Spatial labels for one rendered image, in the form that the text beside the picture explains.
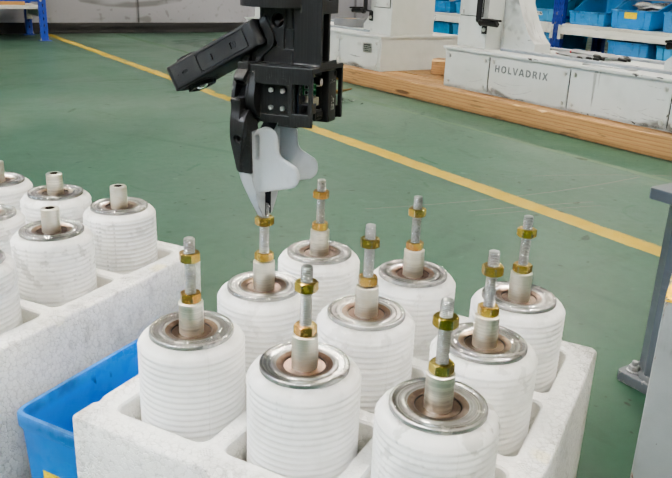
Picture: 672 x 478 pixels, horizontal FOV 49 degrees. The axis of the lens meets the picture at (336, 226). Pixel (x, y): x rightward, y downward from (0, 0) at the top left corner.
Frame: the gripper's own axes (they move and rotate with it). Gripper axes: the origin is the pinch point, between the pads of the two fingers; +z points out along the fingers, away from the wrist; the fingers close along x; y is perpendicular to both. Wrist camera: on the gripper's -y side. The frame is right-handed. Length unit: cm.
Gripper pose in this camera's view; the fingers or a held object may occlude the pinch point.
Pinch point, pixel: (258, 200)
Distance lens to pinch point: 74.2
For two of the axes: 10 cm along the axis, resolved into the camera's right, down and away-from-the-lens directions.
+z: -0.3, 9.5, 3.2
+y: 9.2, 1.6, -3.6
